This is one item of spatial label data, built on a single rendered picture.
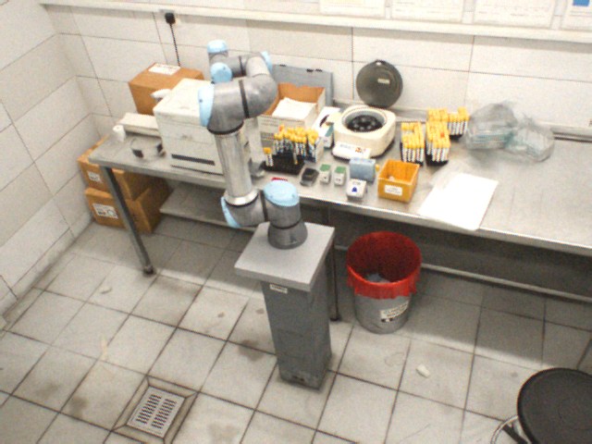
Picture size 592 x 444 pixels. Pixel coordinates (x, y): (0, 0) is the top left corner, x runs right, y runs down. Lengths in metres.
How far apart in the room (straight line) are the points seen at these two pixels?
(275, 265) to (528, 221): 0.96
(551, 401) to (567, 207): 0.73
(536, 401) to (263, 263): 1.00
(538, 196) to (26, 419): 2.50
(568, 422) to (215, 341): 1.69
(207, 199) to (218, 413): 1.27
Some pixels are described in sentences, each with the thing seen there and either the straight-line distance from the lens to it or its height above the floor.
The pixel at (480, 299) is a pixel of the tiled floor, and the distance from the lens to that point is 3.03.
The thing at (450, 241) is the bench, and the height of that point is 0.27.
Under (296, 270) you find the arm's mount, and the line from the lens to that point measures 1.88.
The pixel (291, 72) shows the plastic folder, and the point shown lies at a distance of 2.72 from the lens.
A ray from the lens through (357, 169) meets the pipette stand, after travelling 2.24.
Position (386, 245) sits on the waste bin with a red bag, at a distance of 2.71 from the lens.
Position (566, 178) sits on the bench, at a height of 0.87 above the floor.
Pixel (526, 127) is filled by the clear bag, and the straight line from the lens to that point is 2.48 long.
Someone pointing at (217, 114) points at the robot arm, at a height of 1.50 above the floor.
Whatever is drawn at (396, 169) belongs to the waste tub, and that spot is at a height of 0.93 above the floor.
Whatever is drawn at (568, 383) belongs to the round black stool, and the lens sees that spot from 2.05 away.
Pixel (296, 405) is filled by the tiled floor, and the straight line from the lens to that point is 2.64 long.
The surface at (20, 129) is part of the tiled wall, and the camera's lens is 3.32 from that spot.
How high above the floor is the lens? 2.32
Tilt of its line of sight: 44 degrees down
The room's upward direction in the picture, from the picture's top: 7 degrees counter-clockwise
